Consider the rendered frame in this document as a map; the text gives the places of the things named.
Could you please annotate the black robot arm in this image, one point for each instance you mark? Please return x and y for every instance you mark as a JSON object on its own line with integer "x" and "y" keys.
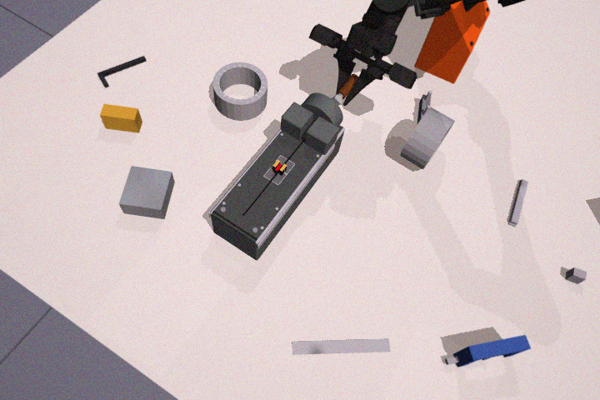
{"x": 369, "y": 39}

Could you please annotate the grey hollow cylinder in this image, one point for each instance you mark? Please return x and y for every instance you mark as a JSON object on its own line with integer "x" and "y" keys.
{"x": 426, "y": 137}
{"x": 240, "y": 73}

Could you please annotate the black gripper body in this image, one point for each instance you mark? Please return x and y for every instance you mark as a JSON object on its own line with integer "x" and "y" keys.
{"x": 396, "y": 72}

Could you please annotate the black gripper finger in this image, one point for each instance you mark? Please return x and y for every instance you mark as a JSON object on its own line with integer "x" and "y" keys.
{"x": 363, "y": 80}
{"x": 345, "y": 69}

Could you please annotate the black l-shaped bar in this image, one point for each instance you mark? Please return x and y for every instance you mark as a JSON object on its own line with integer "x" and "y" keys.
{"x": 119, "y": 68}

